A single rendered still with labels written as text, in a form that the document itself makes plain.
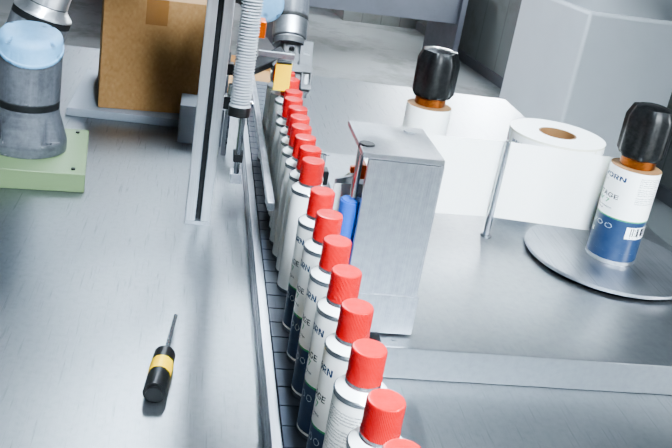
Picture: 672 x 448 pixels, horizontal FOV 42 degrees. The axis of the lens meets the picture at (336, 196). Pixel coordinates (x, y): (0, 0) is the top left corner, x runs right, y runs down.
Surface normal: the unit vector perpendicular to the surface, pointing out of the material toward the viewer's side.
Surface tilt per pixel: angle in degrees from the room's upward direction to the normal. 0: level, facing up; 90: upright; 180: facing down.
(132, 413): 0
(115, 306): 0
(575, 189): 90
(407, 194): 90
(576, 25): 90
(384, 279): 90
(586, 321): 0
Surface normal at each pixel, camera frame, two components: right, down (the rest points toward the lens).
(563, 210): 0.02, 0.37
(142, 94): 0.24, 0.39
